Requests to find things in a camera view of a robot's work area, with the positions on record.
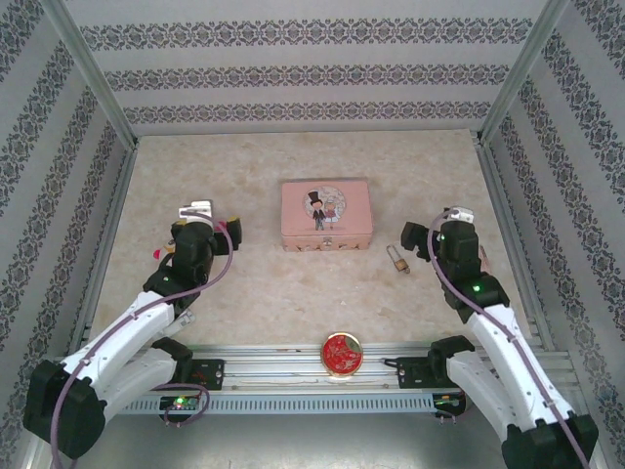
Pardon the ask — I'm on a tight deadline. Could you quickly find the small brass padlock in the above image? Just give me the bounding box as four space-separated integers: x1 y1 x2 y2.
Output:
386 244 410 274

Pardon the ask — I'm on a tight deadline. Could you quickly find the pink tin box with cartoon couple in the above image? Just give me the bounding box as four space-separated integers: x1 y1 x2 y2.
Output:
279 176 375 254

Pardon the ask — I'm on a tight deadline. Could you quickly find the colourful plush toy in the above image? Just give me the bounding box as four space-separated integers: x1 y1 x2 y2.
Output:
152 220 229 260

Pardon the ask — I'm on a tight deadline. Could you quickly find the round red and gold tin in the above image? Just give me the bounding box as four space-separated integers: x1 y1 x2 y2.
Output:
319 331 363 378

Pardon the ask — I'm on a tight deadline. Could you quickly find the grey sheet metal tray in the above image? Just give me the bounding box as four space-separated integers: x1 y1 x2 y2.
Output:
28 390 600 469

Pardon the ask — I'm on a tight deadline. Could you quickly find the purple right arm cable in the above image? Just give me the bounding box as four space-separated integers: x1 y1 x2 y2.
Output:
427 214 595 469

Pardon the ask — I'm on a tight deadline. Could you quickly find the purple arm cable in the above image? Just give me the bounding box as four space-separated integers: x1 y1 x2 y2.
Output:
48 211 235 469
427 214 595 469

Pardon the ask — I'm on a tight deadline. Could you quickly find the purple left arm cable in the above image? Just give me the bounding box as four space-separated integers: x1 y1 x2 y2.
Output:
48 211 235 469

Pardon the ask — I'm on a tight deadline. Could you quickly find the aluminium side rail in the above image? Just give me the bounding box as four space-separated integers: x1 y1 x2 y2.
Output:
476 139 556 352
67 141 141 356

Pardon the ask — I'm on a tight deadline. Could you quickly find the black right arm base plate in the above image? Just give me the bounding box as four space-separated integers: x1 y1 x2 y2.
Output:
395 355 463 391

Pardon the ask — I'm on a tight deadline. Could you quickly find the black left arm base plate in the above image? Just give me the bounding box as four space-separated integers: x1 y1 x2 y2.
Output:
165 359 226 392

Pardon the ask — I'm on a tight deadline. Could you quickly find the aluminium mounting rail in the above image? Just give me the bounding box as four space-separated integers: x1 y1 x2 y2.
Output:
58 341 580 395

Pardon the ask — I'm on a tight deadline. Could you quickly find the slotted grey cable duct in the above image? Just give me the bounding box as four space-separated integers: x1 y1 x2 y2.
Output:
104 393 436 416

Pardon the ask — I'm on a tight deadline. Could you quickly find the aluminium frame post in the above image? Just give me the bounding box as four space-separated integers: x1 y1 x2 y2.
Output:
476 0 572 146
38 0 140 148

